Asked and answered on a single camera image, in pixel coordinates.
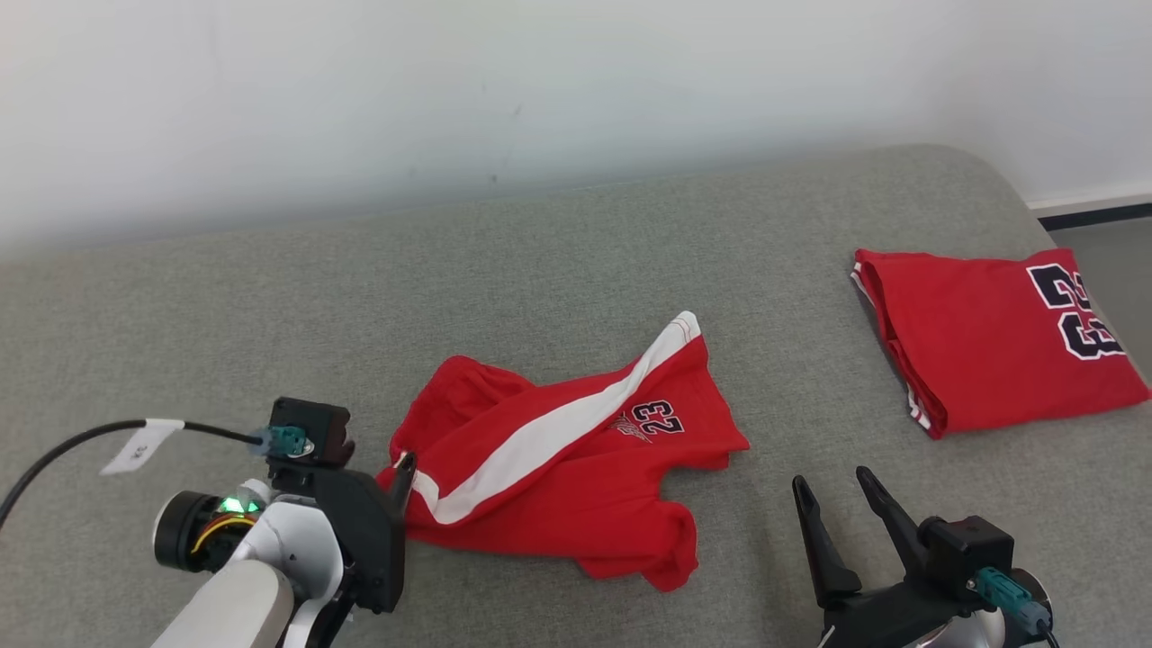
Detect red shorts with white stripe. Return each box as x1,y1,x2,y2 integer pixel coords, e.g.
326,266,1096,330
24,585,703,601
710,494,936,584
375,310,752,593

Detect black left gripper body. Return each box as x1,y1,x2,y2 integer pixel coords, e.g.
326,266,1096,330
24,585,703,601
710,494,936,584
310,463,407,616

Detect white cable label tag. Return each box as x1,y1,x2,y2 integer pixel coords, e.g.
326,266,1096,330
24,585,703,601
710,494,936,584
98,418,186,477

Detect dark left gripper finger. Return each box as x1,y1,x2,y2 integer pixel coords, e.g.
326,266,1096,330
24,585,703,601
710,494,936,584
388,450,418,523

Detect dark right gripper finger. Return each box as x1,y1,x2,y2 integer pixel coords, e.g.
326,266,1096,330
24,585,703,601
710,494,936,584
791,474,864,609
854,464,933,579

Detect teal camera connector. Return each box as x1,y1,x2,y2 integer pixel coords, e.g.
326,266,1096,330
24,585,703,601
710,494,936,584
251,425,314,458
971,566,1053,632

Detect black left camera cable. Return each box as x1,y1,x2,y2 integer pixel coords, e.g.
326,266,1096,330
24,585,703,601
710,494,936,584
0,418,271,528

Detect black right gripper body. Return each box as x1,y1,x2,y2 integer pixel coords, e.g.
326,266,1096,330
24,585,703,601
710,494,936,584
814,583,988,648

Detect red and white jersey shirt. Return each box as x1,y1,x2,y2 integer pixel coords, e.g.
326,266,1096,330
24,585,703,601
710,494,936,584
850,247,1152,441

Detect teal left camera connector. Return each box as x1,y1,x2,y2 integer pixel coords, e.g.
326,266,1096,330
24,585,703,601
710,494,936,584
251,425,314,458

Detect teal right camera connector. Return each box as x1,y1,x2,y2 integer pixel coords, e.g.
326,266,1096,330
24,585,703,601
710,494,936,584
971,566,1053,632

